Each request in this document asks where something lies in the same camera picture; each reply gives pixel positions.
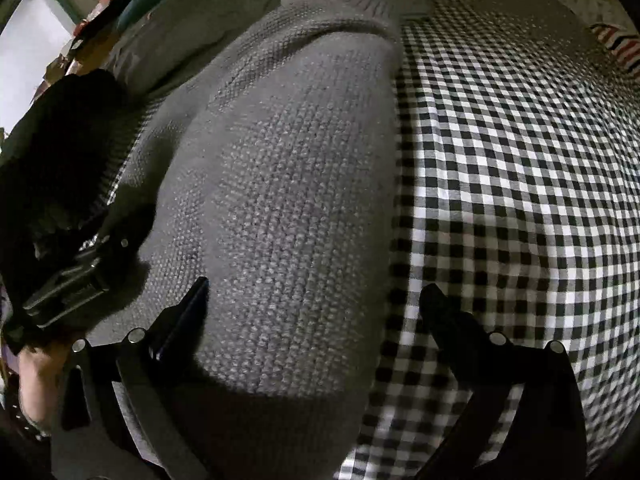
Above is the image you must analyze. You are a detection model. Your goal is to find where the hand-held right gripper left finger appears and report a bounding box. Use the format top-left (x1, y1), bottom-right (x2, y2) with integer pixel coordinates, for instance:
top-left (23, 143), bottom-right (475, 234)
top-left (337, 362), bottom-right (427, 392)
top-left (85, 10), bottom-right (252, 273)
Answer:
top-left (50, 276), bottom-right (212, 480)

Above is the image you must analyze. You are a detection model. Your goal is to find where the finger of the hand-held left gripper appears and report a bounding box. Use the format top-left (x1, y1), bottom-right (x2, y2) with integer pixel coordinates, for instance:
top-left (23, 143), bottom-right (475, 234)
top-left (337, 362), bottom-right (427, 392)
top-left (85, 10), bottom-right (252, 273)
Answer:
top-left (22, 205), bottom-right (151, 329)

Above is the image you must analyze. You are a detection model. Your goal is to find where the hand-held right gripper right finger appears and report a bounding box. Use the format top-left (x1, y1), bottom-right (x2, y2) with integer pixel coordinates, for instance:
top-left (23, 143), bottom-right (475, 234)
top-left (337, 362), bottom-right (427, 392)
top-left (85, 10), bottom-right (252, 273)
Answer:
top-left (415, 282), bottom-right (588, 480)

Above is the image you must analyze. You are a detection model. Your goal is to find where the grey knit sweater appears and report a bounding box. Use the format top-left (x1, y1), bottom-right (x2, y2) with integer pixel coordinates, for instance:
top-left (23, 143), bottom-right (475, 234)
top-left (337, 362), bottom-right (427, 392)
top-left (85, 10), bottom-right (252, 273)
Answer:
top-left (90, 0), bottom-right (403, 480)

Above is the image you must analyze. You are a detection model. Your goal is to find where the person's left hand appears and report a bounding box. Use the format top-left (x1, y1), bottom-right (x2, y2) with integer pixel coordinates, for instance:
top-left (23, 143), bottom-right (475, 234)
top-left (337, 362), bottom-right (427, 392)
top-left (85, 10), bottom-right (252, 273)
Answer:
top-left (19, 345), bottom-right (70, 431)

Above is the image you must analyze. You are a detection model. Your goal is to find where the black fuzzy cloth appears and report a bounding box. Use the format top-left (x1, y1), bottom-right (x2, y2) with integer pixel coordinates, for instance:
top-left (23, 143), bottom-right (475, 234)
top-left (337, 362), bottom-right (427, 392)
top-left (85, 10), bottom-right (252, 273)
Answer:
top-left (0, 69), bottom-right (130, 311)

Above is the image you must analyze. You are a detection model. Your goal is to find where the black white checkered bed sheet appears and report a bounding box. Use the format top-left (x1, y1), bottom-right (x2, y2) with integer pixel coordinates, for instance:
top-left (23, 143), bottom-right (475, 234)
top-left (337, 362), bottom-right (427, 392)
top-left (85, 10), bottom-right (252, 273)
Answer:
top-left (335, 0), bottom-right (640, 480)

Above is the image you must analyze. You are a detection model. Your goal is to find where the cluttered wooden side table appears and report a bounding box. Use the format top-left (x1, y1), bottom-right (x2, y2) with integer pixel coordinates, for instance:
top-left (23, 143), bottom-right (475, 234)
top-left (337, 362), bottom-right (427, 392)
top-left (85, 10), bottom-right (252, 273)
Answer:
top-left (44, 0), bottom-right (132, 83)

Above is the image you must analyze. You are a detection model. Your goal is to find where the teal pillow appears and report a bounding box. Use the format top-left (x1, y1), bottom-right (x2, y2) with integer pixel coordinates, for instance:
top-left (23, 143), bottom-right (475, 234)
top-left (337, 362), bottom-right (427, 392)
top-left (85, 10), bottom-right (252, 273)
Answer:
top-left (117, 0), bottom-right (177, 32)

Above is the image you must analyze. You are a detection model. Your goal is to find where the red striped cloth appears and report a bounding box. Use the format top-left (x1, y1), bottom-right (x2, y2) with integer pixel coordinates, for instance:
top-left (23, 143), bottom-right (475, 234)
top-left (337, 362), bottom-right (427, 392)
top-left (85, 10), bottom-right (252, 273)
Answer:
top-left (589, 21), bottom-right (640, 80)

